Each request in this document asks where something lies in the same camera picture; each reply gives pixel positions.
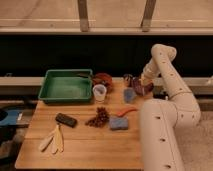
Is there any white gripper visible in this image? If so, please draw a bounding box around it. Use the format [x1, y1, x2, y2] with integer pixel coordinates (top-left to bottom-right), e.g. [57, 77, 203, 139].
[141, 59, 159, 86]

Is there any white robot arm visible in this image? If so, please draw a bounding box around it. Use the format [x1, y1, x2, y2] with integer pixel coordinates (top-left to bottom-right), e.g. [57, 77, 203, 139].
[139, 44, 201, 171]

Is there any purple bowl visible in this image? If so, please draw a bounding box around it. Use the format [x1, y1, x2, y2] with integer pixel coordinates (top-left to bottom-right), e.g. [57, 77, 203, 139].
[132, 77, 154, 96]

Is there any red-brown bowl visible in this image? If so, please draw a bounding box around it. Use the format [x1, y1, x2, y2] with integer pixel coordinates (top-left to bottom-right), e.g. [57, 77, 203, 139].
[92, 73, 113, 92]

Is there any blue plastic cup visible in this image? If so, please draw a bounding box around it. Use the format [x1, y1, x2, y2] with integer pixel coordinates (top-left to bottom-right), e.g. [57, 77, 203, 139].
[123, 88, 136, 103]

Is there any orange carrot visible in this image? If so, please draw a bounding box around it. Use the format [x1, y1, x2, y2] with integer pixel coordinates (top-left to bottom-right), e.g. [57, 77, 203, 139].
[116, 107, 138, 117]

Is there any clear plastic cup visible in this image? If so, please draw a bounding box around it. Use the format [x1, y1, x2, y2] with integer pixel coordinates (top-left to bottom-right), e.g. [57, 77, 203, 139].
[93, 84, 107, 102]

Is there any blue sponge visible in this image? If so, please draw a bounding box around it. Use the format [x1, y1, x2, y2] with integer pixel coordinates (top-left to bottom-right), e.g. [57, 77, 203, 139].
[109, 116, 128, 130]

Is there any bunch of red grapes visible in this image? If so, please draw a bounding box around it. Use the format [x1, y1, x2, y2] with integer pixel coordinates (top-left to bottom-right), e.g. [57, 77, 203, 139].
[85, 107, 109, 128]

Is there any green plastic tray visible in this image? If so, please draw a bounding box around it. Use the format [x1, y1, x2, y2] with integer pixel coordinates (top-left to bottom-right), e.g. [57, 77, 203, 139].
[38, 69, 93, 104]

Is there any black rectangular block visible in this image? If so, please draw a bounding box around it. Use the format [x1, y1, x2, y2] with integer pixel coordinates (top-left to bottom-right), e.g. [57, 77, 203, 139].
[55, 113, 77, 128]

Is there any blue object at left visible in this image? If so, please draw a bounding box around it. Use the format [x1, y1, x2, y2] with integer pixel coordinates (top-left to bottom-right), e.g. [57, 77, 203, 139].
[0, 110, 21, 126]

